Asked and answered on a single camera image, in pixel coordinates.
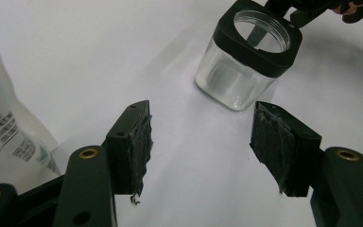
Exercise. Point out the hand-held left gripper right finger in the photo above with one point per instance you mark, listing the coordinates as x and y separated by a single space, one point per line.
293 151

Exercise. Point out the square glass jar black lid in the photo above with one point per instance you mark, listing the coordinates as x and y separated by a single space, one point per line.
233 72

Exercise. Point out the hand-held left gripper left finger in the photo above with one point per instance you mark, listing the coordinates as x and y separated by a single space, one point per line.
123 151

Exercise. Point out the white printed stand-up pouch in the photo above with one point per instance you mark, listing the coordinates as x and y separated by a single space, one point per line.
6 126

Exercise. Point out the white paper sheet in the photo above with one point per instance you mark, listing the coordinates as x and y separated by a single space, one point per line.
186 189

